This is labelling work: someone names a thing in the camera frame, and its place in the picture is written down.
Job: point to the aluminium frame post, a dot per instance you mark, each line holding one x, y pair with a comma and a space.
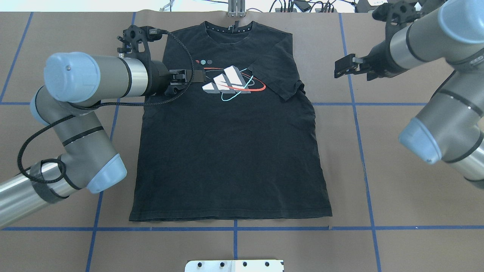
236, 8

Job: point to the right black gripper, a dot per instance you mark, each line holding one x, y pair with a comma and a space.
379, 56

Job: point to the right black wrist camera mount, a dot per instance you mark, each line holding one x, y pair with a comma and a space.
400, 12

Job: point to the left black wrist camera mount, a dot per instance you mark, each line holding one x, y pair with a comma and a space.
135, 41

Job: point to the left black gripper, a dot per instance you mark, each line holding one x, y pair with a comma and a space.
158, 78

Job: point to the white pedestal base plate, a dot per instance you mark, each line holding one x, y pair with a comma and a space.
235, 266

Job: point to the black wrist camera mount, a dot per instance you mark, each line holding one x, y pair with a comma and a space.
400, 12
135, 41

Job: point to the black printed t-shirt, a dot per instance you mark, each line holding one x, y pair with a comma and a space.
240, 145

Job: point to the black computer box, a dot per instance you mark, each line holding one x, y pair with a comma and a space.
368, 6

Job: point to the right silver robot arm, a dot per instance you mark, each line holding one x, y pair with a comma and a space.
446, 129

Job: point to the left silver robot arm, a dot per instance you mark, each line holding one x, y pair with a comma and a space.
74, 83

